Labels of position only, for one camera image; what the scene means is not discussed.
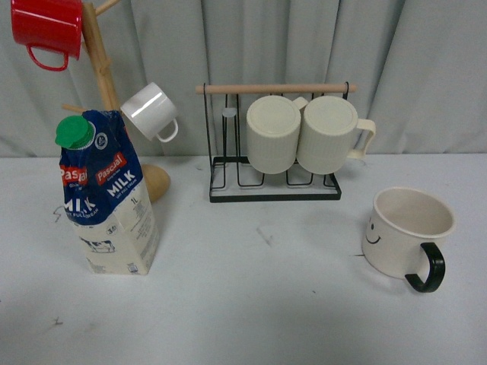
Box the blue white milk carton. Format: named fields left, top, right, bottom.
left=56, top=110, right=159, bottom=275

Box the cream smiley mug black handle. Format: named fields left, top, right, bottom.
left=361, top=187, right=456, bottom=293

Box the left cream ribbed cup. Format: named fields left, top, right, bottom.
left=247, top=95, right=308, bottom=174

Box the cream ribbed cup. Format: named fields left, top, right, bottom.
left=247, top=95, right=308, bottom=174
left=296, top=96, right=376, bottom=175

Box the right cream ribbed cup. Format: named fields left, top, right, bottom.
left=296, top=96, right=376, bottom=175

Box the wooden mug tree stand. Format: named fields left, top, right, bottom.
left=62, top=0, right=171, bottom=205

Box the white glossy mug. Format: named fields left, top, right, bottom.
left=121, top=83, right=179, bottom=143

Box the red mug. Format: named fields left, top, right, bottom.
left=11, top=0, right=83, bottom=71

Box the black wire cup rack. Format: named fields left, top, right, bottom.
left=196, top=81, right=357, bottom=203

